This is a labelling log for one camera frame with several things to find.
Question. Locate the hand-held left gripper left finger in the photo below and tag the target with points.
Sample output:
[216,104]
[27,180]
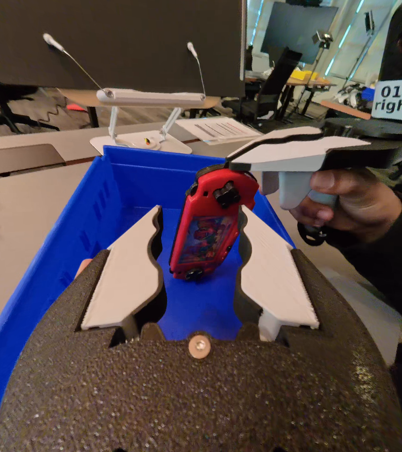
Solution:
[123,282]

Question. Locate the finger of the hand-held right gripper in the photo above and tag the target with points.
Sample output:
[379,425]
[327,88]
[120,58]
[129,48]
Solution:
[285,136]
[293,159]

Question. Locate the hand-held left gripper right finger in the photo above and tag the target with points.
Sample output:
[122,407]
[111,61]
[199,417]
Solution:
[275,282]

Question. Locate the red handheld game toy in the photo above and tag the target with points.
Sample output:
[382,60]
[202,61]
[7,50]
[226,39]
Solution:
[204,236]

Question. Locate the blue plastic bin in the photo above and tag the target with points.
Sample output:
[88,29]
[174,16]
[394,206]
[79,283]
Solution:
[134,183]

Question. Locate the person's right forearm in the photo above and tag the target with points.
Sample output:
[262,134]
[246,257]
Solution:
[399,265]

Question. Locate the person's left hand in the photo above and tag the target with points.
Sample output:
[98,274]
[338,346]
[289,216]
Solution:
[83,267]

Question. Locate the person's right hand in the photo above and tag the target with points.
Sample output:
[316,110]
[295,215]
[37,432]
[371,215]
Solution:
[363,204]

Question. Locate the black office chair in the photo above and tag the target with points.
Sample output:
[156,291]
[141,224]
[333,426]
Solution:
[3,95]
[275,88]

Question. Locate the yellow plastic bin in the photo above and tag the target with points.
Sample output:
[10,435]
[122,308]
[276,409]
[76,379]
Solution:
[303,75]

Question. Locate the paper sheet in plastic sleeve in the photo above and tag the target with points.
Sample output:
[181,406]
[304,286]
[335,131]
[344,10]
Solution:
[218,129]

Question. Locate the large black monitor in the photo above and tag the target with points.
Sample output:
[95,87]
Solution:
[293,31]

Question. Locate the black tripod light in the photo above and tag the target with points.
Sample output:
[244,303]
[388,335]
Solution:
[369,21]

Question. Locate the white laptop stand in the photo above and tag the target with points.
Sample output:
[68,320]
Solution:
[144,99]

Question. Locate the dark desk flap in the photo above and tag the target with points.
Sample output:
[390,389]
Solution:
[17,159]

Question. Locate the red floor marker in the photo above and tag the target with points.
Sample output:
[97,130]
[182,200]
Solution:
[77,107]

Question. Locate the large black board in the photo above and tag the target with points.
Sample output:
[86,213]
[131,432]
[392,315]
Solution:
[116,42]

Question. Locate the camera on tripod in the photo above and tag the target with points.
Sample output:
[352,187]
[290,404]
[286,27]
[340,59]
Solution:
[324,39]

